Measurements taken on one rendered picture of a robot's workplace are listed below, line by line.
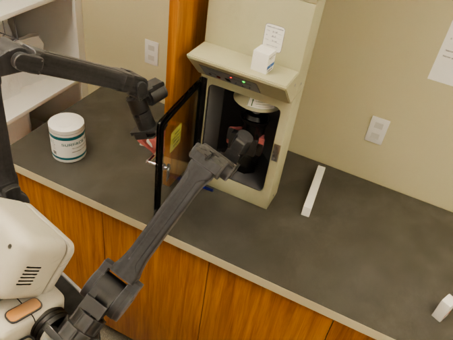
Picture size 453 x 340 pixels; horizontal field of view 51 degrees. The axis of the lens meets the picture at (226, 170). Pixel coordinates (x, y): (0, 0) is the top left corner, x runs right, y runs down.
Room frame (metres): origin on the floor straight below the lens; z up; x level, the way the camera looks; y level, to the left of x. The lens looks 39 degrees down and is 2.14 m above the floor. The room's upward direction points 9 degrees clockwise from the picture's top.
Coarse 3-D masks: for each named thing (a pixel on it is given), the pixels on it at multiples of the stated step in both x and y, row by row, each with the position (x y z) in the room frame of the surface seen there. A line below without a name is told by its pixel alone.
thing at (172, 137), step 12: (192, 96) 1.31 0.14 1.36; (180, 108) 1.22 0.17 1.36; (192, 108) 1.32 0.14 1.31; (180, 120) 1.23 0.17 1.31; (192, 120) 1.33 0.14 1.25; (156, 132) 1.09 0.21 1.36; (168, 132) 1.14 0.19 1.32; (180, 132) 1.23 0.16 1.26; (192, 132) 1.34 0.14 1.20; (156, 144) 1.09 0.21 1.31; (168, 144) 1.15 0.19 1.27; (180, 144) 1.24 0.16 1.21; (192, 144) 1.35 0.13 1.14; (156, 156) 1.09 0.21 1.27; (168, 156) 1.15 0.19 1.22; (180, 156) 1.25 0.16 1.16; (156, 168) 1.09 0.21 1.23; (180, 168) 1.26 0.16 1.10; (156, 180) 1.08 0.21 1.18; (168, 180) 1.16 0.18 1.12; (168, 192) 1.17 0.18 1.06
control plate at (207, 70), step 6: (204, 66) 1.29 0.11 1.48; (204, 72) 1.34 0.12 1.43; (210, 72) 1.32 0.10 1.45; (216, 72) 1.29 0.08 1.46; (222, 72) 1.27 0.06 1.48; (222, 78) 1.32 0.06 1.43; (228, 78) 1.30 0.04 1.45; (234, 78) 1.27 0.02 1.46; (240, 78) 1.25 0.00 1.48; (240, 84) 1.30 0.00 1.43; (246, 84) 1.27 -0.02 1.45; (252, 84) 1.25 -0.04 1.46; (258, 90) 1.28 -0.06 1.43
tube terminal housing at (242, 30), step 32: (224, 0) 1.38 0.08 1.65; (256, 0) 1.35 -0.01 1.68; (288, 0) 1.31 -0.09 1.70; (320, 0) 1.33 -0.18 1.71; (224, 32) 1.37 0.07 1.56; (256, 32) 1.34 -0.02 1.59; (288, 32) 1.31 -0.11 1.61; (288, 64) 1.30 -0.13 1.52; (256, 96) 1.33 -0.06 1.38; (288, 128) 1.32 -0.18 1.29; (256, 192) 1.30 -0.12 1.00
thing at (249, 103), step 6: (234, 96) 1.41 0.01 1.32; (240, 96) 1.38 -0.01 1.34; (246, 96) 1.37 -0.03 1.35; (240, 102) 1.37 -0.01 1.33; (246, 102) 1.36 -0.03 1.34; (252, 102) 1.36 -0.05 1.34; (258, 102) 1.35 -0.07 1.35; (246, 108) 1.35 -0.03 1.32; (252, 108) 1.35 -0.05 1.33; (258, 108) 1.35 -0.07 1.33; (264, 108) 1.35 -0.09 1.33; (270, 108) 1.36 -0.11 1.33; (276, 108) 1.37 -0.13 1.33
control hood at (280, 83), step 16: (208, 48) 1.35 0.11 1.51; (224, 48) 1.37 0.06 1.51; (208, 64) 1.27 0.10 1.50; (224, 64) 1.26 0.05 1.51; (240, 64) 1.27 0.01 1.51; (256, 80) 1.21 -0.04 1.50; (272, 80) 1.21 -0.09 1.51; (288, 80) 1.22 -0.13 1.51; (272, 96) 1.27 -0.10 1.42; (288, 96) 1.22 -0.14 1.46
